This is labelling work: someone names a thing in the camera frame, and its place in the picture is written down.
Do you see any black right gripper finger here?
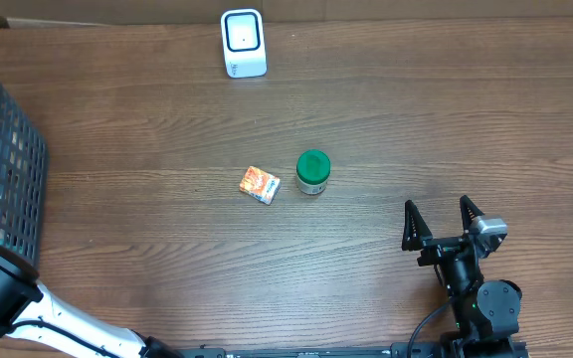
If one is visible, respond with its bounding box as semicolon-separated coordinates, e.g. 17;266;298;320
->
402;200;433;251
460;195;484;232

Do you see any green lid jar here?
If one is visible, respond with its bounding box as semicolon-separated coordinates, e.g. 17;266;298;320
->
296;149;331;195

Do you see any orange tissue pack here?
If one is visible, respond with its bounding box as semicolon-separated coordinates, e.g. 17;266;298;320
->
239;166;282;205

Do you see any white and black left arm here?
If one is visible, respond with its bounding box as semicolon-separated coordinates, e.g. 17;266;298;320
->
0;246;181;358

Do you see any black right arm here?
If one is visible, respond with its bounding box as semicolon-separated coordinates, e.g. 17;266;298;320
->
391;195;529;358

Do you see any white barcode scanner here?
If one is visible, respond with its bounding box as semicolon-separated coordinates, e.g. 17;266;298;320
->
220;8;268;79

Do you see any grey plastic basket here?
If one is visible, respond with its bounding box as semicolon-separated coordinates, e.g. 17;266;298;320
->
0;84;49;267

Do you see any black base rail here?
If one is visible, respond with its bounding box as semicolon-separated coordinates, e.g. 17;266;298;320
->
176;342;531;358

